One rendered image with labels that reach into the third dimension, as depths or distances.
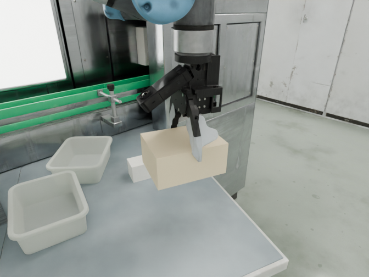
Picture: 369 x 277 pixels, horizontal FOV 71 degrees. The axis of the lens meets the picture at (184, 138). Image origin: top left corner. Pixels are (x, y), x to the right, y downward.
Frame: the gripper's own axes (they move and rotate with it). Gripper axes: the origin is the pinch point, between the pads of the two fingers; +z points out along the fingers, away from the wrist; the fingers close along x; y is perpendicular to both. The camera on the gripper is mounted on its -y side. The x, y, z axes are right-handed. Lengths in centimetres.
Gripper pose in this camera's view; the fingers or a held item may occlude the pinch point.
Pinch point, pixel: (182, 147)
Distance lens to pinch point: 57.6
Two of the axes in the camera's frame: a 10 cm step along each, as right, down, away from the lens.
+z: -0.1, 8.9, 4.5
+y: 9.2, -1.7, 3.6
